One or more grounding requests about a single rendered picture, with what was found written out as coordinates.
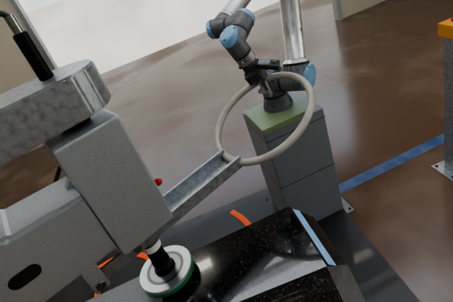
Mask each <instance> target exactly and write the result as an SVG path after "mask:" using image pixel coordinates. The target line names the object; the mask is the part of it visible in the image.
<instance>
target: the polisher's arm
mask: <svg viewBox="0 0 453 302"><path fill-rule="evenodd" d="M60 173H61V168H60V167H59V165H58V167H57V170H56V173H55V177H54V180H53V183H52V184H50V185H49V186H47V187H45V188H43V189H41V190H40V191H37V192H36V193H33V194H32V195H30V196H28V197H26V198H24V199H23V200H21V201H19V202H17V203H15V204H14V205H12V206H10V207H8V208H6V209H2V210H0V302H46V301H47V300H49V299H50V298H51V297H52V296H53V295H55V294H56V293H58V292H59V291H60V290H61V289H63V288H64V287H65V286H67V285H68V284H69V283H70V282H72V281H73V280H75V279H76V278H77V277H78V276H79V275H82V277H83V278H84V280H85V281H86V282H87V283H88V284H89V285H90V287H91V288H92V289H93V290H94V292H95V293H96V294H99V293H100V292H101V291H98V290H97V289H96V285H97V284H98V282H100V281H103V280H104V281H105V282H106V283H107V286H106V287H108V286H109V285H110V281H109V280H108V278H107V277H106V276H105V275H104V273H103V272H102V270H101V269H100V268H99V267H98V266H97V264H96V262H98V261H99V260H101V259H102V258H103V257H104V256H105V255H107V254H108V253H110V252H111V251H112V250H114V248H116V246H115V243H114V242H113V240H112V239H111V238H110V236H109V234H108V233H107V232H106V231H105V229H104V227H103V226H102V225H101V223H100V222H99V220H98V219H97V217H96V216H95V215H94V213H93V211H91V209H90V207H89V206H88V205H87V203H86V202H85V200H84V199H83V197H82V196H81V195H80V194H79V192H78V191H77V190H76V189H75V188H74V187H72V188H71V189H69V190H66V188H65V183H66V179H67V178H66V177H64V178H62V179H60V180H59V176H60Z"/></svg>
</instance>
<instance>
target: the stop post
mask: <svg viewBox="0 0 453 302"><path fill-rule="evenodd" d="M450 19H451V18H450ZM450 19H448V20H445V21H443V22H440V23H438V24H437V35H438V36H441V37H444V154H445V160H444V161H441V162H439V163H437V164H434V165H432V166H431V167H432V168H433V169H435V170H436V171H437V172H439V173H441V174H442V175H443V176H445V177H446V178H448V179H449V180H451V181H453V21H451V20H450Z"/></svg>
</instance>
